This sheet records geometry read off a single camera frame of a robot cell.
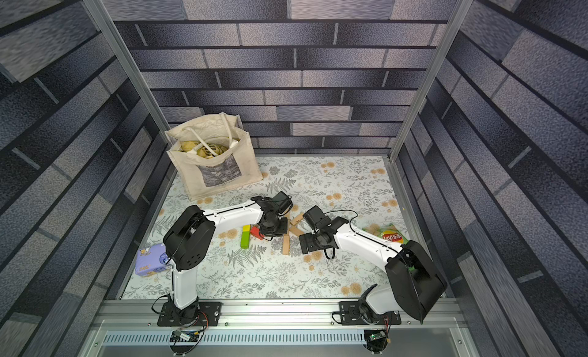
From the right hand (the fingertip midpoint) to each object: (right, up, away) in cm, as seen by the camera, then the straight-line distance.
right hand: (312, 241), depth 87 cm
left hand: (-11, +2, +4) cm, 11 cm away
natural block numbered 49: (-6, +7, +8) cm, 12 cm away
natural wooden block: (-6, +2, +6) cm, 9 cm away
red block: (-23, +3, +3) cm, 23 cm away
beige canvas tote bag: (-46, +25, +6) cm, 53 cm away
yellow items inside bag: (-48, +38, +2) cm, 61 cm away
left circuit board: (-43, -25, -16) cm, 53 cm away
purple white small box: (-58, -5, -7) cm, 59 cm away
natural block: (-10, -2, +2) cm, 11 cm away
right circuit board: (+20, -28, -15) cm, 37 cm away
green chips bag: (+30, +4, 0) cm, 30 cm away
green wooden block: (-27, 0, +2) cm, 27 cm away
